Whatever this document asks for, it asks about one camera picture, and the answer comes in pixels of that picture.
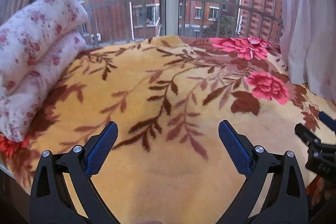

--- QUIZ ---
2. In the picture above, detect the folded white floral quilt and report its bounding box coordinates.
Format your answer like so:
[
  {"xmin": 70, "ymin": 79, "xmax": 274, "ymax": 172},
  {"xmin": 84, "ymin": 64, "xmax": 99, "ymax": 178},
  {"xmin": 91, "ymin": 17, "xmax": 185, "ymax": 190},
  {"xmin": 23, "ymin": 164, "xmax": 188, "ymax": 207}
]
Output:
[{"xmin": 1, "ymin": 0, "xmax": 88, "ymax": 142}]

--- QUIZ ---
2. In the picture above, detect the right sheer curtain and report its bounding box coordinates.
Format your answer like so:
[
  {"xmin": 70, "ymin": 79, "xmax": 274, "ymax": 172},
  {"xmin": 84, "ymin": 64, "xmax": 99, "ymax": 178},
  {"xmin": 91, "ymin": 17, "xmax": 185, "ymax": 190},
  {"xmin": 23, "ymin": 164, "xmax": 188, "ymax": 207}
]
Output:
[{"xmin": 280, "ymin": 0, "xmax": 335, "ymax": 101}]

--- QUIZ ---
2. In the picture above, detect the yellow floral bed blanket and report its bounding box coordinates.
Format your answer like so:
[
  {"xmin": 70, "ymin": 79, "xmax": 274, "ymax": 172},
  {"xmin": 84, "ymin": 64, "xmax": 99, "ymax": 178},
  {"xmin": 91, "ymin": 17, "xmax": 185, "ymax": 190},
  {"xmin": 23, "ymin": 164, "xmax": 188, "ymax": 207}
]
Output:
[{"xmin": 1, "ymin": 36, "xmax": 335, "ymax": 223}]

